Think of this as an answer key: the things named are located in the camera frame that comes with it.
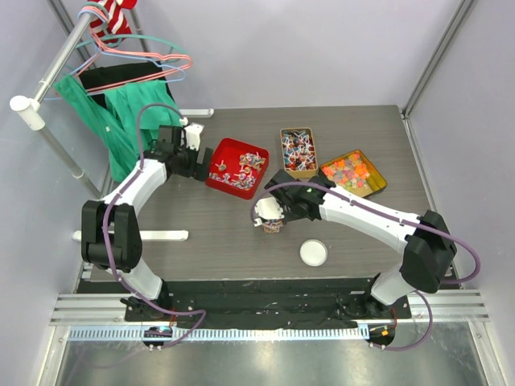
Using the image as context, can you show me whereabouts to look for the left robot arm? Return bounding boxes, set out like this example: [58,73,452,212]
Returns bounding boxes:
[80,123,213,321]

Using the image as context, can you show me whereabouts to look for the blue clothes hanger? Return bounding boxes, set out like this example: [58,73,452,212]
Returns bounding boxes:
[43,8,187,101]

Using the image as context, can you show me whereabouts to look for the white round jar lid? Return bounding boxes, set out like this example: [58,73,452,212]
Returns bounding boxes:
[299,240,328,267]

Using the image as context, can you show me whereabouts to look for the red square candy box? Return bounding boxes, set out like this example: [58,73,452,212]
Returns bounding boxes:
[205,138,270,200]

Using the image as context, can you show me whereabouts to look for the pink clothes hanger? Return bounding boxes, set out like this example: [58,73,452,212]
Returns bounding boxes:
[72,1,192,95]

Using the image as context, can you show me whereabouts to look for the metal clothes rack pole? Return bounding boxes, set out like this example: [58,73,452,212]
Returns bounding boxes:
[9,0,106,201]

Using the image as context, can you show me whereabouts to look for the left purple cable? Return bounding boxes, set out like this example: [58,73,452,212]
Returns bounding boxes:
[102,103,207,349]

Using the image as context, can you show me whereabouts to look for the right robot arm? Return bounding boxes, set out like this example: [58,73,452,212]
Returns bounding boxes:
[261,170,457,318]

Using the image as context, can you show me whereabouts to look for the white flat bar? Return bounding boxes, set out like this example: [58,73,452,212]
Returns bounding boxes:
[72,230,189,242]

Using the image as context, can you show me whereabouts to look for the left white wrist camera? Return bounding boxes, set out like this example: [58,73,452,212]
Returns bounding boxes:
[179,117,204,150]

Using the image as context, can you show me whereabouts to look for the white rack foot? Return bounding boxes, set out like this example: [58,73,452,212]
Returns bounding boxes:
[180,109,215,118]

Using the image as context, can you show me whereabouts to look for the gold rectangular tin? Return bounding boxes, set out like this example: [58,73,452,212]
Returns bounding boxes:
[280,127,319,179]

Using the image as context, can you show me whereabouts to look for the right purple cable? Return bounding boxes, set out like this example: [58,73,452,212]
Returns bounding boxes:
[249,181,482,351]

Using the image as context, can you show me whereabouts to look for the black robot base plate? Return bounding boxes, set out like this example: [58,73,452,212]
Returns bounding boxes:
[76,276,459,322]

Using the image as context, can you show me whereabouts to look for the red white striped garment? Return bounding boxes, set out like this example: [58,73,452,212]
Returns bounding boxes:
[89,0,138,38]

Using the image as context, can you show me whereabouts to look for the green clothes hanger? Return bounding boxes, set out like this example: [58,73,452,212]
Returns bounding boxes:
[75,33,191,63]

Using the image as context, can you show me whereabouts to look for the purple cable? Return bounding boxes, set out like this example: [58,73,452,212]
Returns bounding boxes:
[249,181,482,351]
[102,103,207,349]

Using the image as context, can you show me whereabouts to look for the black garment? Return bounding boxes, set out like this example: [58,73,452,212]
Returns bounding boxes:
[79,61,163,89]

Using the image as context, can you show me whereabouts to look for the green cloth garment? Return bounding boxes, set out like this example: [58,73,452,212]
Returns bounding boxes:
[55,76,180,183]

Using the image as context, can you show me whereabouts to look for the clear plastic round jar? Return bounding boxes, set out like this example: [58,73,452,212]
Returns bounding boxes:
[262,219,283,234]

